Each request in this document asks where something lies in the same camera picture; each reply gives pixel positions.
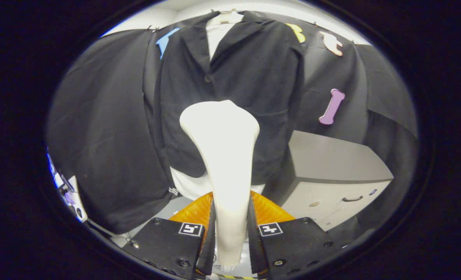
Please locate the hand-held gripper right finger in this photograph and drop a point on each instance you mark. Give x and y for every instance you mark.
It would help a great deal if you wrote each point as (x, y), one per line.
(292, 243)

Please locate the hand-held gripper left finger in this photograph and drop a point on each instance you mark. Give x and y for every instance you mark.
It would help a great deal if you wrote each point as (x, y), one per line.
(164, 245)

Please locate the white shirt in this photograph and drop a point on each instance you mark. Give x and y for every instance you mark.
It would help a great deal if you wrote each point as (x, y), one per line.
(191, 186)

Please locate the white garment steamer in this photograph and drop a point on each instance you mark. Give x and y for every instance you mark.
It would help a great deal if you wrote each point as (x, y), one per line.
(226, 155)

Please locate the black suit jacket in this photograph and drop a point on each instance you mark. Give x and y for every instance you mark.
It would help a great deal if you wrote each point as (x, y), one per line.
(254, 77)

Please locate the beige cabinet with grey top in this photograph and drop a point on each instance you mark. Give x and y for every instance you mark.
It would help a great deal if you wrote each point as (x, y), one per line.
(331, 163)

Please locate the white appliance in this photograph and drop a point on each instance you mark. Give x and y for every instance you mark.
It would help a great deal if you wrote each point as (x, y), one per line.
(73, 198)

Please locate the black backdrop cloth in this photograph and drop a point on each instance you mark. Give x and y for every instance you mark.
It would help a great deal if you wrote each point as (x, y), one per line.
(102, 136)

